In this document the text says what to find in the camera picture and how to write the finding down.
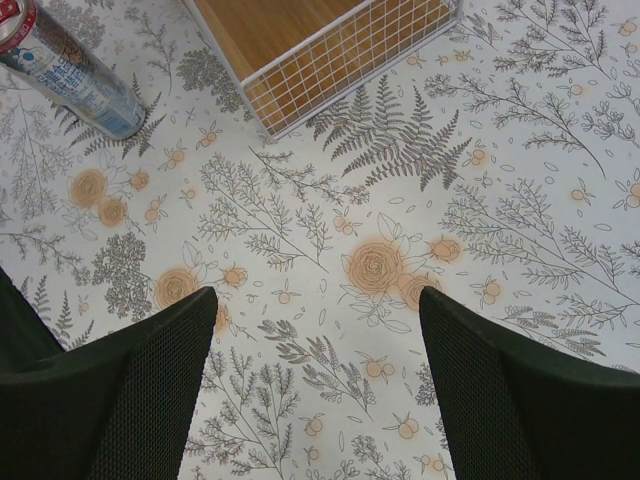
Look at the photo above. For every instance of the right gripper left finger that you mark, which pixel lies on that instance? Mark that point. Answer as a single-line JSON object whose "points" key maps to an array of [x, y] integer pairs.
{"points": [[119, 407]]}

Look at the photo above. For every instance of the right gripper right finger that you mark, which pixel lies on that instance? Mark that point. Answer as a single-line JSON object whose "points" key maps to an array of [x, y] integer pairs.
{"points": [[514, 408]]}

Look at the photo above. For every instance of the Red Bull can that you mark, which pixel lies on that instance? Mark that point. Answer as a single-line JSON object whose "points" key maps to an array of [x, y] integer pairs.
{"points": [[42, 53]]}

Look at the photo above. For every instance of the floral tablecloth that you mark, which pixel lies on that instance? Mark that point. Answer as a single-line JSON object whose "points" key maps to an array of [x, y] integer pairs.
{"points": [[499, 163]]}

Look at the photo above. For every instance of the white wire wooden shelf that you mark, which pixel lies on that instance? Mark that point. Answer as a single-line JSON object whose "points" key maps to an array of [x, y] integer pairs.
{"points": [[291, 59]]}

